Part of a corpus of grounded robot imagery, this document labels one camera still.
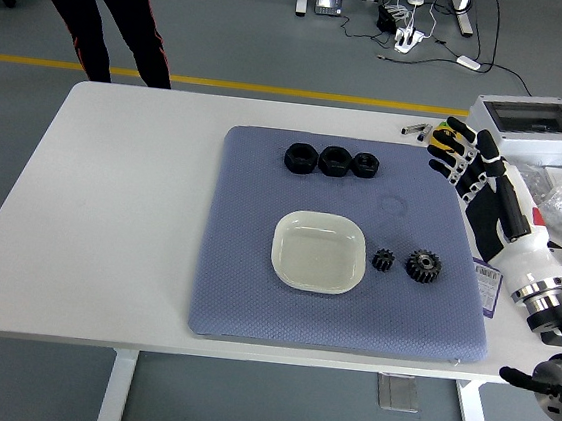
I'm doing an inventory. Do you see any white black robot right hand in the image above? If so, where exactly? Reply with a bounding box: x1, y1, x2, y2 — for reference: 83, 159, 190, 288
412, 114, 562, 301

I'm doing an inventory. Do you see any large black gear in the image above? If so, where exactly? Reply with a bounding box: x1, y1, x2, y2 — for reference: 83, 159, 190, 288
402, 247, 446, 288

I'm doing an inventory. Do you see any small black gear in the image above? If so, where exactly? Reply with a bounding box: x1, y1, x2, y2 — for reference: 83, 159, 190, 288
370, 246, 399, 276

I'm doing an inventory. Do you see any white square dish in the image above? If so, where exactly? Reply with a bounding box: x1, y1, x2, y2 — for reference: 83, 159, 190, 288
266, 206, 374, 299

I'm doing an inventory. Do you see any small black hex nut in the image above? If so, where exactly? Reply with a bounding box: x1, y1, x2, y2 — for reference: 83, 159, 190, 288
350, 150, 382, 180

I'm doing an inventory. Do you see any large black hex nut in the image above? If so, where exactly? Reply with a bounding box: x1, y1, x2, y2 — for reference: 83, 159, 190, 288
316, 143, 356, 181
282, 140, 321, 177

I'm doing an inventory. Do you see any purple white label card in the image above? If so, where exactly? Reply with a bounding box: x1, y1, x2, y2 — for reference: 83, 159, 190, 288
465, 257, 506, 321

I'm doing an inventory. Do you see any clear plastic parts bag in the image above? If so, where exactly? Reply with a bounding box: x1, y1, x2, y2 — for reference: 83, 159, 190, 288
508, 158, 554, 203

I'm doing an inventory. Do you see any yellow tape measure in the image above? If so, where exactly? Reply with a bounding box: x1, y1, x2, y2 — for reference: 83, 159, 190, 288
426, 119, 465, 154

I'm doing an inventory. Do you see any metal floor plate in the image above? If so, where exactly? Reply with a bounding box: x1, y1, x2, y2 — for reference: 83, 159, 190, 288
374, 372, 423, 414

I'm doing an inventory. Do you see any white power adapter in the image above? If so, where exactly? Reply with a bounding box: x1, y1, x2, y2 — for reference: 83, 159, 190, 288
455, 54, 483, 72

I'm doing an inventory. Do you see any white power strip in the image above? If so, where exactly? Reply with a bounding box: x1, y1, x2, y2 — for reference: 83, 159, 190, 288
392, 24, 430, 56

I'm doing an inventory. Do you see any black charger block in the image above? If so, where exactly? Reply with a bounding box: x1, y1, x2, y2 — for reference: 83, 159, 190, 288
374, 4, 402, 34

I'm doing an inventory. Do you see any blue-grey textured mat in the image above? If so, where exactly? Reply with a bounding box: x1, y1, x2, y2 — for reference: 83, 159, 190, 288
184, 120, 510, 368

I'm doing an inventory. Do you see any white table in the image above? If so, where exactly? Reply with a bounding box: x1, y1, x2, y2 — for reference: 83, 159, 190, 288
0, 70, 562, 421

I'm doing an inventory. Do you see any person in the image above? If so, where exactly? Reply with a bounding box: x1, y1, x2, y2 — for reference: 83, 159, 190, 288
0, 0, 181, 91

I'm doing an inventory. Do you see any grey electrical enclosure box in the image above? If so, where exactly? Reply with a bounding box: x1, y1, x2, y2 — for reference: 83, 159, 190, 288
460, 88, 562, 181

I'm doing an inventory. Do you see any black floor cable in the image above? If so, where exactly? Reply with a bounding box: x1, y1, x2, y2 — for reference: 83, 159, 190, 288
373, 49, 536, 98

